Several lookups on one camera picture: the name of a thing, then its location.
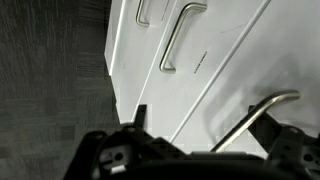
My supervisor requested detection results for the white drawer with metal handle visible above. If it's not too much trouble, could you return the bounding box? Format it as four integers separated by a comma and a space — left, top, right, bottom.
169, 0, 320, 158
104, 0, 178, 123
131, 0, 271, 141

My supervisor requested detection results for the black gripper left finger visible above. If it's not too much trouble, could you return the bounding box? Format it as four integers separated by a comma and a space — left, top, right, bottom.
134, 104, 148, 129

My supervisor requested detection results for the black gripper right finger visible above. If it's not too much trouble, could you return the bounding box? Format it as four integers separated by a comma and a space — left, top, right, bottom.
248, 104, 283, 149

